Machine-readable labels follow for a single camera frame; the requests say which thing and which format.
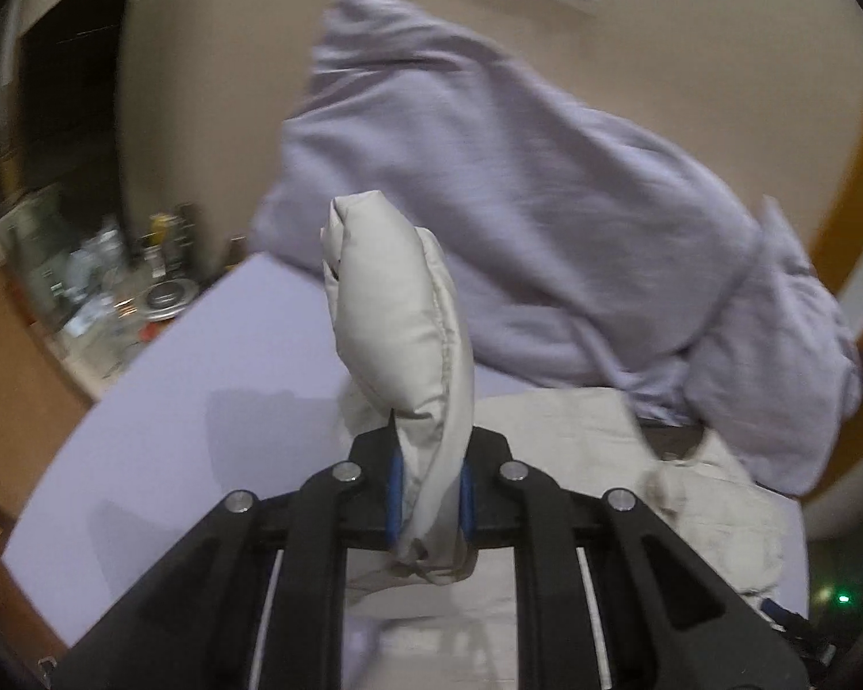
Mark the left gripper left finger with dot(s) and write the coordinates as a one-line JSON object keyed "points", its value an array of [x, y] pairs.
{"points": [[251, 596]]}

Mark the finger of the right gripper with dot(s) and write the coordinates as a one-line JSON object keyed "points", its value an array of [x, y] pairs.
{"points": [[811, 644]]}

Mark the light grey puffer jacket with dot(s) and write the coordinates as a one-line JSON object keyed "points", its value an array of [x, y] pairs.
{"points": [[401, 334]]}

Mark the cluttered side table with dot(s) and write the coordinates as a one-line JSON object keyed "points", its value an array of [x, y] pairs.
{"points": [[94, 304]]}

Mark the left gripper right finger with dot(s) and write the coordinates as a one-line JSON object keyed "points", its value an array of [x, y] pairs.
{"points": [[604, 574]]}

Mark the lavender bed sheet mattress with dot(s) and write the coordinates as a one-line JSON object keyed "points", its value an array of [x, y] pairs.
{"points": [[244, 391]]}

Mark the lavender pillow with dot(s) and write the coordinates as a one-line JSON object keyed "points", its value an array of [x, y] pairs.
{"points": [[584, 248], [777, 372]]}

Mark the left lavender pillow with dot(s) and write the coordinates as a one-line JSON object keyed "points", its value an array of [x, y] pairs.
{"points": [[584, 248]]}

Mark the right lavender pillow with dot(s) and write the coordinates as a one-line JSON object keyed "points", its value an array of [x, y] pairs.
{"points": [[777, 372]]}

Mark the black television screen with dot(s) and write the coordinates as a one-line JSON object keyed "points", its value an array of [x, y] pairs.
{"points": [[67, 86]]}

